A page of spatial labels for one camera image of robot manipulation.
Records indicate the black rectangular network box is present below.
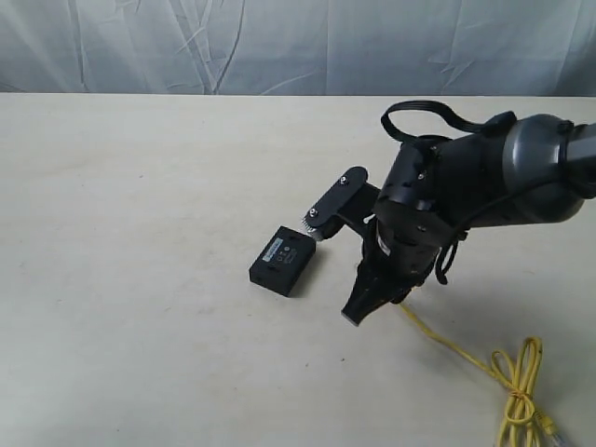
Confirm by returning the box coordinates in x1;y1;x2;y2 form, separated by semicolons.
249;226;316;297

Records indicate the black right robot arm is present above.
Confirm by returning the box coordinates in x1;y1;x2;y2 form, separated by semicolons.
342;114;595;325

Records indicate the white wrinkled backdrop curtain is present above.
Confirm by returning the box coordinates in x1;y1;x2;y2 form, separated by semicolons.
1;1;595;96

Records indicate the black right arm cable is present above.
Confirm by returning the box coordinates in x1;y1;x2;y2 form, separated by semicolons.
380;100;596;285

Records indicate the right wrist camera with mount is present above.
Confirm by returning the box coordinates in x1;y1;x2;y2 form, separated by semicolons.
303;167;380;241

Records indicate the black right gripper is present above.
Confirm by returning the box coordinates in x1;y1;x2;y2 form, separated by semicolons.
342;218;439;326

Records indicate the yellow ethernet cable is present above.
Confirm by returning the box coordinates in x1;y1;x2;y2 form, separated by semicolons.
395;302;568;447

